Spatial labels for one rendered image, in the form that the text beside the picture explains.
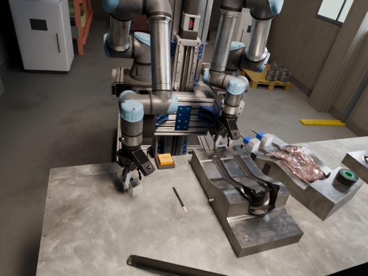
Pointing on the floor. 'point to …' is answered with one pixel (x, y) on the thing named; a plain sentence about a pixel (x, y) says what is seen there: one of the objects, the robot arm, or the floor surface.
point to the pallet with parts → (269, 76)
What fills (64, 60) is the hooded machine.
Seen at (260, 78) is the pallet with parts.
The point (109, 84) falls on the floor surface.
